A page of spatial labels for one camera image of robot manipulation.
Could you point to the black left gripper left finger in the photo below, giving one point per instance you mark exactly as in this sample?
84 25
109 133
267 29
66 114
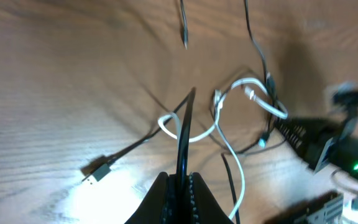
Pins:
159 205

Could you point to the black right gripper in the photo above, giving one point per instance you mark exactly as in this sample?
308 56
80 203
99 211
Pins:
317 144

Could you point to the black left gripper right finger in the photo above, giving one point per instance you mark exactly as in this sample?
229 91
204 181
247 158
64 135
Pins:
204 207

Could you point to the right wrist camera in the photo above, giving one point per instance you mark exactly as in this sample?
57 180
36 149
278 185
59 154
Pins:
343 98

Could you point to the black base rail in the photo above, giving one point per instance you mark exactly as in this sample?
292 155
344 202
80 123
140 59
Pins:
328 208

